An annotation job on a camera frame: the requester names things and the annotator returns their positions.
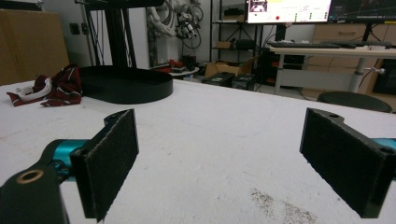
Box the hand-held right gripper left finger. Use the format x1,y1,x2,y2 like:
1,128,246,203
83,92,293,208
69,108,140,223

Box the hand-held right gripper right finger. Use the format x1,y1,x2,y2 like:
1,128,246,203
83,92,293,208
299,107,396,219

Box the black oval stand base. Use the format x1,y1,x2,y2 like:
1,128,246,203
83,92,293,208
79,65,174,105

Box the dark red cloth white trim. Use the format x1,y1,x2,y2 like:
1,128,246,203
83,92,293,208
6,63,84,108

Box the wooden desk white legs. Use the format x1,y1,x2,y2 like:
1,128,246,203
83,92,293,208
268,46,396,95

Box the small round white table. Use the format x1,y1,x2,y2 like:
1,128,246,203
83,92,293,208
169,66,201,77

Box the black keyboard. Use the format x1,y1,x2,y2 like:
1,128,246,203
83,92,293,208
270,41,343,49

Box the red tool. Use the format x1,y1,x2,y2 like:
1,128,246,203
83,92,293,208
167,58,185,68

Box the black case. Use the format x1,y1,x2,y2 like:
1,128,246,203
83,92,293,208
201,71,236,89
230,73,259,92

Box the black stand column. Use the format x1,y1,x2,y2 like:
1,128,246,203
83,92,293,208
74,0,166,70

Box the open cardboard box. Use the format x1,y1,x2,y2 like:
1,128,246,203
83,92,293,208
204,57,260,79

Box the monitor with dark screen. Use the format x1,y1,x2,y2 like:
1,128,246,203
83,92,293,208
328,0,396,24

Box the monitor with white screen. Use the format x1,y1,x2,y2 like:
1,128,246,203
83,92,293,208
246,0,332,25

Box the black metal shelf rack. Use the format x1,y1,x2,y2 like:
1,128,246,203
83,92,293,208
209,0,265,63

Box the white robot with cables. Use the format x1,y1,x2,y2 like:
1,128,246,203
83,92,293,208
145,0,205,68

